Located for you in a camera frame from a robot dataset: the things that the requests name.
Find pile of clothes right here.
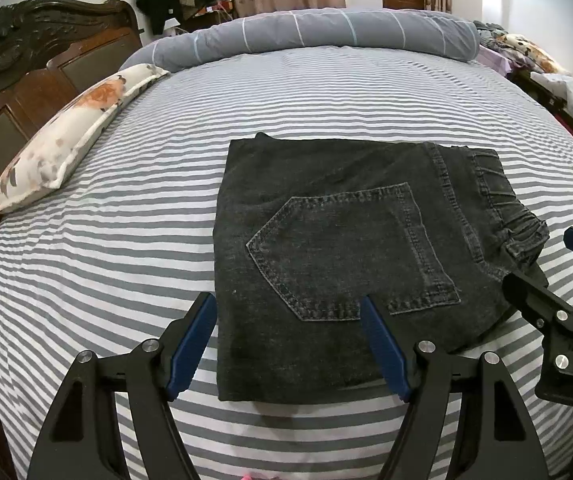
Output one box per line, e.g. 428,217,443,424
474,21,573,136

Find grey rolled blanket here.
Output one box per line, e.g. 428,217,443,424
123,8,479,73

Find floral white orange pillow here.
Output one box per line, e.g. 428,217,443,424
0,63,169,214

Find grey white striped bed sheet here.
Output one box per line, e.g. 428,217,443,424
0,47,573,479

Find dark wooden headboard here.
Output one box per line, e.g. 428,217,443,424
0,0,144,480

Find dark grey denim pants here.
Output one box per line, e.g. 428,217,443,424
213,133,549,404

